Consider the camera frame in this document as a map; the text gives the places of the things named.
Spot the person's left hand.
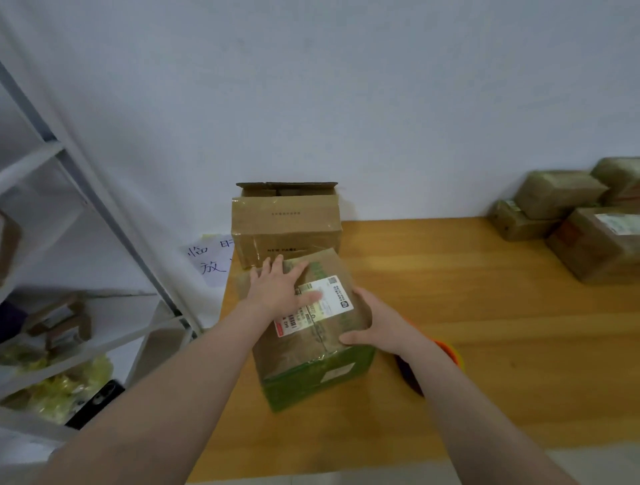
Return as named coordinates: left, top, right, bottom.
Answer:
left=245, top=254, right=326, bottom=324

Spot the person's right hand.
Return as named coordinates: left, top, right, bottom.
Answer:
left=338, top=288, right=428, bottom=359

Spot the stack of cardboard boxes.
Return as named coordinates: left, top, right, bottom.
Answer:
left=231, top=181, right=343, bottom=271

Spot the blue orange tape dispenser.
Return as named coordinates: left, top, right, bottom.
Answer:
left=395, top=338, right=465, bottom=398

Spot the large green-printed cardboard box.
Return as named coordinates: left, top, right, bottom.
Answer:
left=232, top=248, right=378, bottom=414

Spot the box barcode label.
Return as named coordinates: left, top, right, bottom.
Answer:
left=488, top=198, right=563, bottom=243

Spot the small open-flap cardboard box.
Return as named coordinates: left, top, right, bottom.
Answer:
left=515, top=170, right=609, bottom=221

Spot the cube red-printed cardboard box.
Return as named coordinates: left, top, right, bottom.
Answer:
left=546, top=207, right=640, bottom=287

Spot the squat red-printed cardboard box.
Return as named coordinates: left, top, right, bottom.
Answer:
left=590, top=156, right=640, bottom=211

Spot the person's left forearm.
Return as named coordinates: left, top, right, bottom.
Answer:
left=35, top=300, right=271, bottom=485

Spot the person's right forearm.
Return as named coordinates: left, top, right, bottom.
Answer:
left=400, top=340, right=581, bottom=485

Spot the wooden table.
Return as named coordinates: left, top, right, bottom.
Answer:
left=188, top=217, right=640, bottom=483

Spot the black mobile phone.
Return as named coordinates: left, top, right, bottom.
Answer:
left=65, top=378, right=127, bottom=431

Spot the small open carton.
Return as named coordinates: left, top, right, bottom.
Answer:
left=22, top=294, right=93, bottom=351

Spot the grey metal shelf rack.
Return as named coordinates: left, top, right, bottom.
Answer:
left=0, top=60, right=206, bottom=446

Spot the yellow plastic bag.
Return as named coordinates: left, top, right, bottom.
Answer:
left=0, top=344, right=114, bottom=423

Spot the large worn shelf carton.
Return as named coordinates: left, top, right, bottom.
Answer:
left=0, top=212, right=23, bottom=286

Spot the white paper wall sign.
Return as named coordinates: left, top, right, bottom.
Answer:
left=185, top=235, right=237, bottom=289

